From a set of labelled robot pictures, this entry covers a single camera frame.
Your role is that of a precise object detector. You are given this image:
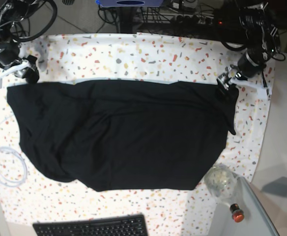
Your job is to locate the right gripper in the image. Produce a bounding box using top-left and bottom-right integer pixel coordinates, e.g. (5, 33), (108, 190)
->
(0, 41), (39, 89)

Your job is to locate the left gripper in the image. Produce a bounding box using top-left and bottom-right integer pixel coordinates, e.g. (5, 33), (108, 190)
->
(216, 46), (272, 101)

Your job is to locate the black t-shirt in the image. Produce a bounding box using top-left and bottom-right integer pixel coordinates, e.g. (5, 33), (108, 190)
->
(7, 80), (239, 192)

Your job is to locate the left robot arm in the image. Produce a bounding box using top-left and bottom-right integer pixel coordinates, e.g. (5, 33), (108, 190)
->
(213, 3), (286, 101)

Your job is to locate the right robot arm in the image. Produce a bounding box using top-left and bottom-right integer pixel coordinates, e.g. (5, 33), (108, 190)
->
(0, 0), (57, 89)

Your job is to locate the black power strip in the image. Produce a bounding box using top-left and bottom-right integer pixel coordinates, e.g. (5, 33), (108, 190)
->
(172, 14), (232, 28)

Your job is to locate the clear plastic bottle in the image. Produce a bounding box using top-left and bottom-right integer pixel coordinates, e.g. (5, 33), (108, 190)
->
(204, 164), (244, 223)

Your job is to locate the terrazzo patterned tablecloth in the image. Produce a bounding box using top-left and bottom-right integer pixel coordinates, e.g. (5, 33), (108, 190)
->
(0, 32), (278, 236)

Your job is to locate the frosted glass panel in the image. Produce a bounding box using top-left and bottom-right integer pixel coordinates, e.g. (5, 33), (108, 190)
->
(236, 177), (279, 236)

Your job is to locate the black computer keyboard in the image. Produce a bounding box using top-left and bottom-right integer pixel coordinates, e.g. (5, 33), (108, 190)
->
(32, 214), (148, 236)

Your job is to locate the white coiled cable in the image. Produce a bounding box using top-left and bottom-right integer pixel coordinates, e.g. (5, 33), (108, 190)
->
(0, 113), (29, 187)

